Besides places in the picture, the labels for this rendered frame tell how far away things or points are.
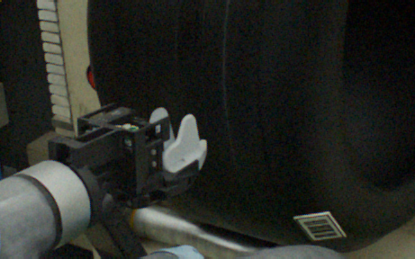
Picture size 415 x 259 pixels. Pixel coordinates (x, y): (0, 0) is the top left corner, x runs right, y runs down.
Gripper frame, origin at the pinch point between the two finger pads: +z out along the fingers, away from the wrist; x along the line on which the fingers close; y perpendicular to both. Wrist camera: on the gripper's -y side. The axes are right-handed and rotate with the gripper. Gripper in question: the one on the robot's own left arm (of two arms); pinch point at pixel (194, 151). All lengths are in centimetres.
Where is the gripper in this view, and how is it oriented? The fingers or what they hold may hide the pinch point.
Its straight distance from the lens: 124.1
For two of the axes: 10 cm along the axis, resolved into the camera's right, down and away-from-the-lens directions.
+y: -0.3, -9.4, -3.4
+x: -7.8, -1.9, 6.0
